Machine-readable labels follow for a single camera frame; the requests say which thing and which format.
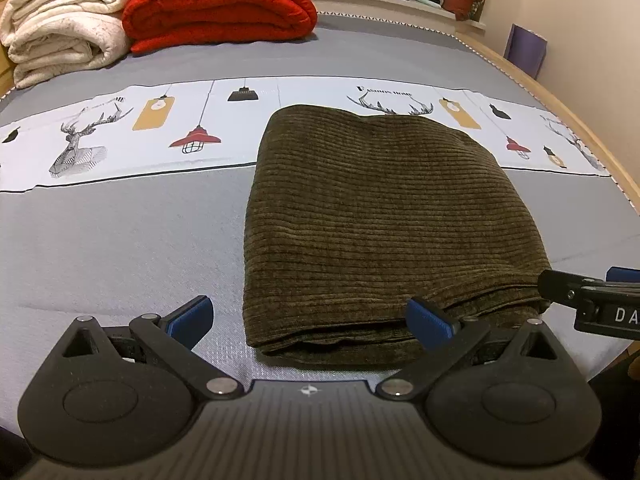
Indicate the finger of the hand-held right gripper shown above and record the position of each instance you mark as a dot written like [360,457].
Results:
[624,274]
[565,287]

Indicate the red quilt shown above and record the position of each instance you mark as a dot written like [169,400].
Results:
[215,5]

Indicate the white window sill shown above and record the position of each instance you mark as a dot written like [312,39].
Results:
[390,7]

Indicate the white fleece blanket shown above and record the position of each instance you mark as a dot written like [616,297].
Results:
[60,25]

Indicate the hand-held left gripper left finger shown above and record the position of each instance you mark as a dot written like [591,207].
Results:
[191,319]

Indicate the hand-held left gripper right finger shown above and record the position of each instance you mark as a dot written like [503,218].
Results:
[429,322]

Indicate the purple mat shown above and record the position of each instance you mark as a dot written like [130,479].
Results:
[525,50]

